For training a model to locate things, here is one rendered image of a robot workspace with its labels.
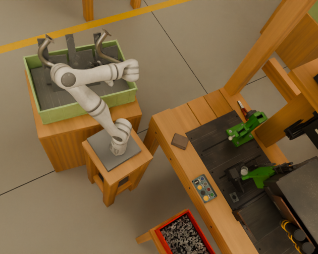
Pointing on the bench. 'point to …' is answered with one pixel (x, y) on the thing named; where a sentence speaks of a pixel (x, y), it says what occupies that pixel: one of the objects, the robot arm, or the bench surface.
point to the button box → (204, 188)
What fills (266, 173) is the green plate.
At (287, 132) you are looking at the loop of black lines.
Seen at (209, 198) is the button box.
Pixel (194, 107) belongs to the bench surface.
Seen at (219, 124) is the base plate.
